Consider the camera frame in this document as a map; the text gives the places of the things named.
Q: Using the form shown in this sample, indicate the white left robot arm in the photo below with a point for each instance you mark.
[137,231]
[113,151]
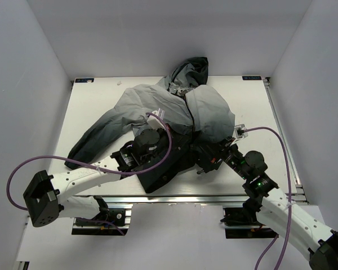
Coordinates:
[49,197]

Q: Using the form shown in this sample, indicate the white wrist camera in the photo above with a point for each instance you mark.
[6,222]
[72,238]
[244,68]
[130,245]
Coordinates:
[239,133]
[155,119]

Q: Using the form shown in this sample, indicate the blue corner label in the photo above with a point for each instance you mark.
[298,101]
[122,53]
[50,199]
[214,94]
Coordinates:
[251,77]
[84,80]

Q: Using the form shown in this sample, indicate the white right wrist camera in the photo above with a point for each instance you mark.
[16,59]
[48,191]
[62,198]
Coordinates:
[239,133]

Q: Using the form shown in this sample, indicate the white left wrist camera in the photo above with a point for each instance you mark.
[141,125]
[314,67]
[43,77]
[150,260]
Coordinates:
[155,119]

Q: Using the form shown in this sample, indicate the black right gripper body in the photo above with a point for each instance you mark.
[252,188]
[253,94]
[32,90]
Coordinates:
[230,156]

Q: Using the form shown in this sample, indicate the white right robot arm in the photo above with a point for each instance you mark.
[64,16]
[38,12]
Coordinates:
[268,205]

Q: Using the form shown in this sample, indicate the grey black gradient jacket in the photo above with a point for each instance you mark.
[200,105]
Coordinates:
[195,112]

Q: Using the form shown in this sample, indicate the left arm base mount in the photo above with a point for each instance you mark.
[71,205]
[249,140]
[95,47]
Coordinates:
[101,220]

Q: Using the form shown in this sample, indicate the blue left corner label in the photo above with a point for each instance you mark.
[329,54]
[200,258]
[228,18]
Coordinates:
[84,80]

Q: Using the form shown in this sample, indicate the blue right corner label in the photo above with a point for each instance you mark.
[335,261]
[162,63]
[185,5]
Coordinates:
[251,77]

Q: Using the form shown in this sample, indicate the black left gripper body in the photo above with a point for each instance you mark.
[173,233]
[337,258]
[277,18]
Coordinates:
[163,145]

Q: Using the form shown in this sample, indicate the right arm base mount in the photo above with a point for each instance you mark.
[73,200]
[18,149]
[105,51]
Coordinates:
[241,223]

